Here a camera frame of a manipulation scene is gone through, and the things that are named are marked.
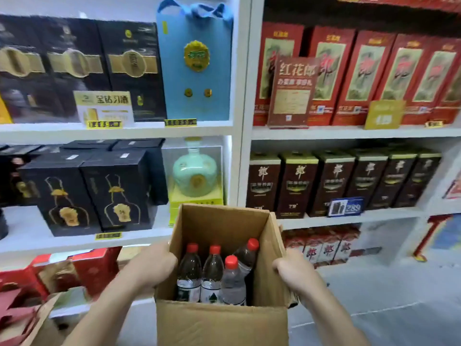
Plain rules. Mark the clear display case yellow base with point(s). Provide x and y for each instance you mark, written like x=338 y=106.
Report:
x=196 y=205

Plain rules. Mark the yellow price tag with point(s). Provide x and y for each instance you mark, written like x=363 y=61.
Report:
x=104 y=124
x=434 y=123
x=180 y=122
x=108 y=236

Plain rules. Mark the white shelf unit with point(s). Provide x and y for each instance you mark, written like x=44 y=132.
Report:
x=335 y=132
x=119 y=132

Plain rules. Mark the red and white gift box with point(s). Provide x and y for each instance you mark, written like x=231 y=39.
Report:
x=453 y=185

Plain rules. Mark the red paper bag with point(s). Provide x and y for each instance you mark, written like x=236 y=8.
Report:
x=16 y=313

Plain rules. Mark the clear bottle with red cap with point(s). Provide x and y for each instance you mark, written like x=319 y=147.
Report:
x=212 y=273
x=189 y=273
x=246 y=255
x=233 y=284

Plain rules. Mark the red sign stand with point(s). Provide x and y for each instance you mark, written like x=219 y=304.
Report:
x=293 y=93

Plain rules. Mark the black box with gold bottle print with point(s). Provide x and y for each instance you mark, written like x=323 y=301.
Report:
x=153 y=169
x=88 y=145
x=59 y=201
x=115 y=190

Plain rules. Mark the person's left hand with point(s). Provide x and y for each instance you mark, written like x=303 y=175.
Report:
x=149 y=266

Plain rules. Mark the red and white small box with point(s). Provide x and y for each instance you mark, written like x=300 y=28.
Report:
x=293 y=243
x=329 y=248
x=347 y=245
x=312 y=250

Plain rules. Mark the person's right hand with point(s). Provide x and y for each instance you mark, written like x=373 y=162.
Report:
x=299 y=273

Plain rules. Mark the yellow box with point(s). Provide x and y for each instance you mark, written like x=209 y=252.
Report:
x=4 y=111

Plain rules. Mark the brown cardboard box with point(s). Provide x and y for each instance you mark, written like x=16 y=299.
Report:
x=216 y=326

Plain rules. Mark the person's left forearm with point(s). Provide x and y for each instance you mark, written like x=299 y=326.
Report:
x=104 y=317

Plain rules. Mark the row of red gift boxes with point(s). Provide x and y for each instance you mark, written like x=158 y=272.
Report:
x=374 y=68

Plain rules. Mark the green ceramic bottle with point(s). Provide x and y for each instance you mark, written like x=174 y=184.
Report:
x=193 y=172

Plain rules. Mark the black box with gold band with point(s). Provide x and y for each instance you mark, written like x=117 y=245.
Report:
x=133 y=61
x=68 y=61
x=18 y=86

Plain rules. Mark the person's right forearm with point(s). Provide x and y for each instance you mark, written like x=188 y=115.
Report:
x=329 y=320

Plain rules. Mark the gold sign card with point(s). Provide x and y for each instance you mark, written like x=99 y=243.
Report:
x=383 y=115

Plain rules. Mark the row of dark brown boxes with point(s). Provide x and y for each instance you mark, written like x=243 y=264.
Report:
x=335 y=183

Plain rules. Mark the blue price card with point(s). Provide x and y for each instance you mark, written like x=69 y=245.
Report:
x=345 y=206

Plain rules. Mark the white and yellow sign card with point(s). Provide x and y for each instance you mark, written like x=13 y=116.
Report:
x=104 y=104

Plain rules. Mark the blue gift bag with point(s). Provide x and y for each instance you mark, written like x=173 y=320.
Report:
x=194 y=86

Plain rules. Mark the person's right fingers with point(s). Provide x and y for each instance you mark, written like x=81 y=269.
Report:
x=280 y=264

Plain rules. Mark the red and blue gift box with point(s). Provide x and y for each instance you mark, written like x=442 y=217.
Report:
x=441 y=236

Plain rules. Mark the person's left fingers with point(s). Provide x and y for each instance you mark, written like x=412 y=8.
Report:
x=170 y=259

